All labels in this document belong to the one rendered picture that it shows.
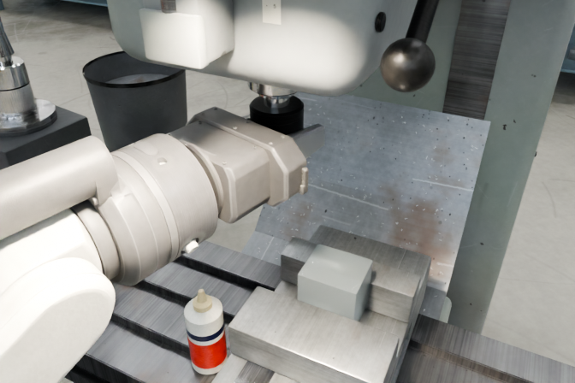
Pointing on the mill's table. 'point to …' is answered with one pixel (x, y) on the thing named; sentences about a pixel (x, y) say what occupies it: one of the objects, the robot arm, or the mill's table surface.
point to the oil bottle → (205, 333)
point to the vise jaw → (310, 341)
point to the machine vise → (413, 287)
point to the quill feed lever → (417, 34)
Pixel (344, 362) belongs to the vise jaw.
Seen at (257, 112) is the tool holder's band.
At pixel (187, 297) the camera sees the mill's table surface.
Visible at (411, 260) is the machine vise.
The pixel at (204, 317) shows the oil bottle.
